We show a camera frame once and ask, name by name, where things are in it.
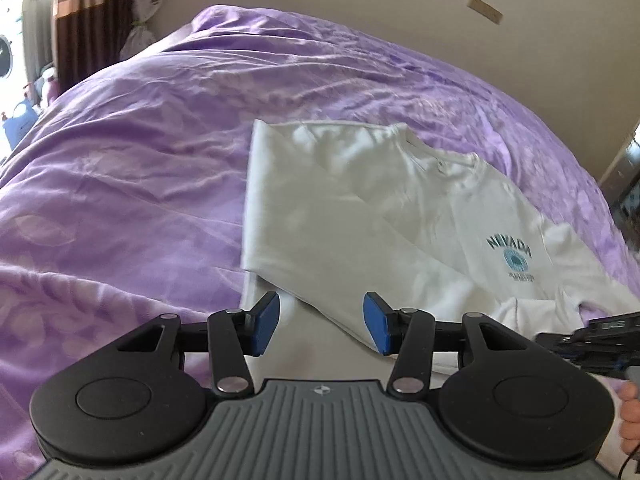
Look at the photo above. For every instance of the purple bottle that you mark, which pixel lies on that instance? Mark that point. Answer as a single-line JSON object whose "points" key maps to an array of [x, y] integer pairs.
{"points": [[51, 89]]}

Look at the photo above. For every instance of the person's right hand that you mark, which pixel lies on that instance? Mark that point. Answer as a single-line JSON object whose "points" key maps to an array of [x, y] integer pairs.
{"points": [[630, 416]]}

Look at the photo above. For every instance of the wooden door frame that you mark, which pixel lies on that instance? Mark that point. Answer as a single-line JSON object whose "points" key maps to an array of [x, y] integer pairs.
{"points": [[622, 175]]}

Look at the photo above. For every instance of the beige wall switch plate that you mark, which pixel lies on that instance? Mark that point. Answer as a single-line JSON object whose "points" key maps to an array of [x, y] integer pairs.
{"points": [[485, 9]]}

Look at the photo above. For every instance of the white washing machine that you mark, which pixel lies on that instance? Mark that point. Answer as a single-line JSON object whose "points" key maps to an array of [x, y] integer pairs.
{"points": [[14, 78]]}

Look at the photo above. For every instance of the white Nevada sweatshirt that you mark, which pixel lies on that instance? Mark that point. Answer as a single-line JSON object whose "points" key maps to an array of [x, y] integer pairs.
{"points": [[335, 210]]}

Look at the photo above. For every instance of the purple floral bed cover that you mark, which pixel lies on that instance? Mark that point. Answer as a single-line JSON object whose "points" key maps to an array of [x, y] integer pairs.
{"points": [[126, 199]]}

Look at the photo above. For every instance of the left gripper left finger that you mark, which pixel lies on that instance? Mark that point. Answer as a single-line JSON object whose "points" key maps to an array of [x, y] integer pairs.
{"points": [[234, 334]]}

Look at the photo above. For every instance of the brown striped curtain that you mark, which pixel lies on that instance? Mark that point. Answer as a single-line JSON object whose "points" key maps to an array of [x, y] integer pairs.
{"points": [[88, 36]]}

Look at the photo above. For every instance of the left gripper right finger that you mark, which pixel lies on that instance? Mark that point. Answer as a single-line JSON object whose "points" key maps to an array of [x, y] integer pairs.
{"points": [[408, 334]]}

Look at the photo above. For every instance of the blue detergent bottle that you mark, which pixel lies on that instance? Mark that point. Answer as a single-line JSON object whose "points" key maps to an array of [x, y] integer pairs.
{"points": [[18, 124]]}

